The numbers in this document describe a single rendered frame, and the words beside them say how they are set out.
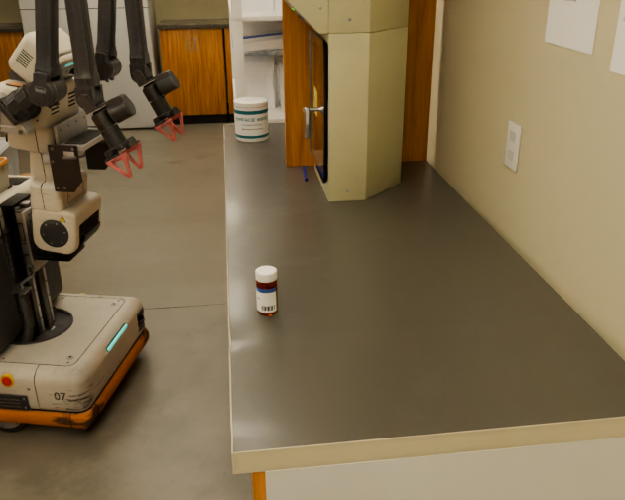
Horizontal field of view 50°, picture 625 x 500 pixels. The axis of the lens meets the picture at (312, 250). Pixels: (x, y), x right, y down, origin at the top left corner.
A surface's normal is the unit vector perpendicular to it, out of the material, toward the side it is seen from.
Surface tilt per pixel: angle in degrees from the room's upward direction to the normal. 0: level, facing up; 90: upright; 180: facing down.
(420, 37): 90
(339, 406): 0
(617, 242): 90
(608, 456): 90
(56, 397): 90
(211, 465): 0
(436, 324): 0
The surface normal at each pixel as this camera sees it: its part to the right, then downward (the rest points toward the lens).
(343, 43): 0.13, 0.40
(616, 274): -0.99, 0.06
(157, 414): 0.00, -0.91
